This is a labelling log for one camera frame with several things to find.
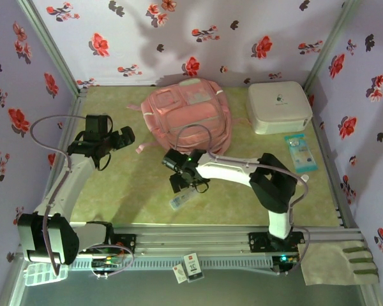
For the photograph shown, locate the clear plastic pencil case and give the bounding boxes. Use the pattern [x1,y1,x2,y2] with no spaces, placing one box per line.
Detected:
[169,187,199,210]

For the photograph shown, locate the pink student backpack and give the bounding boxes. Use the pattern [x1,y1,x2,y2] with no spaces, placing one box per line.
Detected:
[126,78,248,156]

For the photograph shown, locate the black and white card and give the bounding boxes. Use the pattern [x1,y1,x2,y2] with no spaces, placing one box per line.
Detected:
[182,252,205,283]

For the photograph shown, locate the white zip case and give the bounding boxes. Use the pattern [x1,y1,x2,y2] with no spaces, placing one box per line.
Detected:
[246,81,313,135]

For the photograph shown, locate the small white tag card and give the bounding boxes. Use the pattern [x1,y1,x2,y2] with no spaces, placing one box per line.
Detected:
[172,263,188,284]

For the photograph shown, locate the blue tissue packet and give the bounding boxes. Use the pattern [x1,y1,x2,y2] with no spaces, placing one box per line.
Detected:
[283,133,319,174]

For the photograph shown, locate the small circuit board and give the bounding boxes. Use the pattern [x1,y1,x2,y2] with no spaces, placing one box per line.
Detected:
[91,257,121,269]
[273,254,300,266]

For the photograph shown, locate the clear plastic compartment box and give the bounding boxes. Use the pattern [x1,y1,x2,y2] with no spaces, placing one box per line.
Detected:
[24,263,70,287]

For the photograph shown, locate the beige glove green stripes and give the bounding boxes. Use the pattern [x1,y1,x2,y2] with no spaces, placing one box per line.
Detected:
[298,240,380,287]

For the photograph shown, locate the aluminium frame side rail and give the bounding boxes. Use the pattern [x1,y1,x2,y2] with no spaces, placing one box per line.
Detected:
[306,89,360,229]
[36,87,89,231]

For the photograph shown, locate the grey left arm cable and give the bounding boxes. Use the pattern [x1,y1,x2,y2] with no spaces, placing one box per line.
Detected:
[30,115,135,280]

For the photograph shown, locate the aluminium frame cross rail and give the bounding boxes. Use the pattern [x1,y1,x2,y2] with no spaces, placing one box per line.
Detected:
[17,224,368,259]

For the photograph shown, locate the aluminium frame post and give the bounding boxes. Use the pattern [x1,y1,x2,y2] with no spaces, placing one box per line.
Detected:
[17,0,81,93]
[302,0,361,90]

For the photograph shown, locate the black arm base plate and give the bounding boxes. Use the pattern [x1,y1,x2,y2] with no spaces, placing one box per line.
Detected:
[108,233,137,255]
[248,231,306,254]

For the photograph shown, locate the grey slotted cable duct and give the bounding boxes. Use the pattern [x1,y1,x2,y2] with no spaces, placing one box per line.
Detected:
[68,256,274,270]

